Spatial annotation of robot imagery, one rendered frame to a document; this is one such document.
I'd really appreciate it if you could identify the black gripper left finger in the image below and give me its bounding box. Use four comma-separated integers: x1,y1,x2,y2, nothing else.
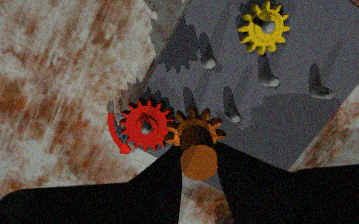
0,146,182,224

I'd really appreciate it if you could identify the red curved arrow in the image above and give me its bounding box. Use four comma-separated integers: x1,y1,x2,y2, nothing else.
107,113,131,154

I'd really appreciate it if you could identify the red gear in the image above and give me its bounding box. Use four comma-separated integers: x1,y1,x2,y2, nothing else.
119,97,176,152

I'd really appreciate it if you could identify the yellow gear with black stripe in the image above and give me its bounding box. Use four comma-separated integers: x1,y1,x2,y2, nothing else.
237,0,290,55

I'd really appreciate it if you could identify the grey board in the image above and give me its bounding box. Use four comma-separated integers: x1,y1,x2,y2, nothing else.
140,0,359,171

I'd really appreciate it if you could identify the orange gear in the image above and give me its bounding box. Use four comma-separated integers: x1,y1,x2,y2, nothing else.
164,105,227,181

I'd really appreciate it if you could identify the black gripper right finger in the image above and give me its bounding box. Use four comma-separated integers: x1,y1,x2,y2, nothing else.
214,143,359,224

